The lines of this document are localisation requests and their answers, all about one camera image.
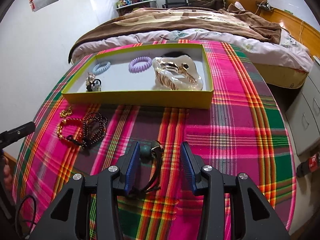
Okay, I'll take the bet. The cola bottle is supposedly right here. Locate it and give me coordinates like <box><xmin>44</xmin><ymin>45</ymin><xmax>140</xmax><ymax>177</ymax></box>
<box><xmin>296</xmin><ymin>150</ymin><xmax>320</xmax><ymax>179</ymax></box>

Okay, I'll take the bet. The desk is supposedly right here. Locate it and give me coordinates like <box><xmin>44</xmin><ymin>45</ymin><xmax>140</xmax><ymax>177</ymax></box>
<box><xmin>116</xmin><ymin>0</ymin><xmax>157</xmax><ymax>17</ymax></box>

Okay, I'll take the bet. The dark brown bead bracelet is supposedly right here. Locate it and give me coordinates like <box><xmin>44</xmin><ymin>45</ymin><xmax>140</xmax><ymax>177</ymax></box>
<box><xmin>67</xmin><ymin>111</ymin><xmax>108</xmax><ymax>149</ymax></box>

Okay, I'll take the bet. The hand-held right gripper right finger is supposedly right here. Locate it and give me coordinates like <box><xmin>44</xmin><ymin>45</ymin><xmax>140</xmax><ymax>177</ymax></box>
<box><xmin>180</xmin><ymin>141</ymin><xmax>290</xmax><ymax>240</ymax></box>

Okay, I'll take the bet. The black hair tie pearl bead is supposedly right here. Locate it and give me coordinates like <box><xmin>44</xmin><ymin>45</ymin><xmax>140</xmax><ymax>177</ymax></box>
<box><xmin>86</xmin><ymin>78</ymin><xmax>103</xmax><ymax>92</ymax></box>

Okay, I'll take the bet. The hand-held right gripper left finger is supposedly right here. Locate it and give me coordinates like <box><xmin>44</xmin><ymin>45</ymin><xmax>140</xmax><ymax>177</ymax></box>
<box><xmin>29</xmin><ymin>141</ymin><xmax>140</xmax><ymax>240</ymax></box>

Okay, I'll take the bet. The person's left hand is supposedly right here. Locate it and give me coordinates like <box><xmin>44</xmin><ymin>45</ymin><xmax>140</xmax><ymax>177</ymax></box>
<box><xmin>0</xmin><ymin>155</ymin><xmax>13</xmax><ymax>190</ymax></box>

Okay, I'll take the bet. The yellow bed base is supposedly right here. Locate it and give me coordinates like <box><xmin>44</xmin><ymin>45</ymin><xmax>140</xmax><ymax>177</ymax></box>
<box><xmin>254</xmin><ymin>62</ymin><xmax>309</xmax><ymax>89</ymax></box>

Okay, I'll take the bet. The black wristband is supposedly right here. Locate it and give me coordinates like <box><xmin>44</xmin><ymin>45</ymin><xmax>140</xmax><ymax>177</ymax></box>
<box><xmin>161</xmin><ymin>51</ymin><xmax>190</xmax><ymax>58</ymax></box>

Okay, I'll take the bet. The red bead bracelet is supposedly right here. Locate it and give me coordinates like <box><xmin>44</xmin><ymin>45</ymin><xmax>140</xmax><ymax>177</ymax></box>
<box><xmin>56</xmin><ymin>118</ymin><xmax>84</xmax><ymax>144</ymax></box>

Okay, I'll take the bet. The gold chain bracelet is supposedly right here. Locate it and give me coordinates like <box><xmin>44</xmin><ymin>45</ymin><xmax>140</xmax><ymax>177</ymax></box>
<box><xmin>59</xmin><ymin>107</ymin><xmax>73</xmax><ymax>118</ymax></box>

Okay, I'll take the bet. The brown blanket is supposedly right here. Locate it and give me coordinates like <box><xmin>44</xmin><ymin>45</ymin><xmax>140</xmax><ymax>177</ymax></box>
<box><xmin>67</xmin><ymin>5</ymin><xmax>282</xmax><ymax>64</ymax></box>

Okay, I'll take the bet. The purple spiral hair tie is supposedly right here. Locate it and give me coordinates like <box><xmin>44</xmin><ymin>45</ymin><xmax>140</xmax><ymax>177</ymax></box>
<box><xmin>128</xmin><ymin>57</ymin><xmax>152</xmax><ymax>73</ymax></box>

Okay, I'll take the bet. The pink green plaid cloth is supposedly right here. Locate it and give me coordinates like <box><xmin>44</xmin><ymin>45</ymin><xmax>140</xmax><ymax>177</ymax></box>
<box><xmin>11</xmin><ymin>40</ymin><xmax>297</xmax><ymax>240</ymax></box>

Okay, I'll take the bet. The yellow cardboard box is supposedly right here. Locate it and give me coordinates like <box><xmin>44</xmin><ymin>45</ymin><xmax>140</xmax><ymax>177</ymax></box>
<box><xmin>61</xmin><ymin>43</ymin><xmax>214</xmax><ymax>110</ymax></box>

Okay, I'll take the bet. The pearly hair claw clip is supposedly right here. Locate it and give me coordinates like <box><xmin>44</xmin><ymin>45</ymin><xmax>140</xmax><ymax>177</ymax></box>
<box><xmin>152</xmin><ymin>55</ymin><xmax>203</xmax><ymax>91</ymax></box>

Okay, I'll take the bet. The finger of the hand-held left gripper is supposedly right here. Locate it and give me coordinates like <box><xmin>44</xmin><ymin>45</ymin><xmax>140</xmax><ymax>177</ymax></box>
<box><xmin>0</xmin><ymin>121</ymin><xmax>36</xmax><ymax>145</ymax></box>

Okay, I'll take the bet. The wooden headboard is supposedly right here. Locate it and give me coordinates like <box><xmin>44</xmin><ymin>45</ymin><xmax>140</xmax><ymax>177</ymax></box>
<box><xmin>257</xmin><ymin>7</ymin><xmax>320</xmax><ymax>55</ymax></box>

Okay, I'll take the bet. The black hair tie dark ball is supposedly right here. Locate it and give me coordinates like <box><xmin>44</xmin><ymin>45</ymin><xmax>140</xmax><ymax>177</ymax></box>
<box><xmin>130</xmin><ymin>140</ymin><xmax>165</xmax><ymax>195</ymax></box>

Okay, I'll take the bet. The light blue spiral hair tie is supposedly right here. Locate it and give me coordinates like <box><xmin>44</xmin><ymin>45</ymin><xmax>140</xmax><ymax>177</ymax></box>
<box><xmin>92</xmin><ymin>61</ymin><xmax>111</xmax><ymax>75</ymax></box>

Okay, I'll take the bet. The white floral duvet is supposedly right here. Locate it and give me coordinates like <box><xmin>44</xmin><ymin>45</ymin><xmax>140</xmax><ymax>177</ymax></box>
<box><xmin>71</xmin><ymin>29</ymin><xmax>313</xmax><ymax>74</ymax></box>

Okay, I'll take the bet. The grey drawer cabinet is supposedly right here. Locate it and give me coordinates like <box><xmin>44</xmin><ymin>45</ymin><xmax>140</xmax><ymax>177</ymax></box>
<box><xmin>285</xmin><ymin>56</ymin><xmax>320</xmax><ymax>157</ymax></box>

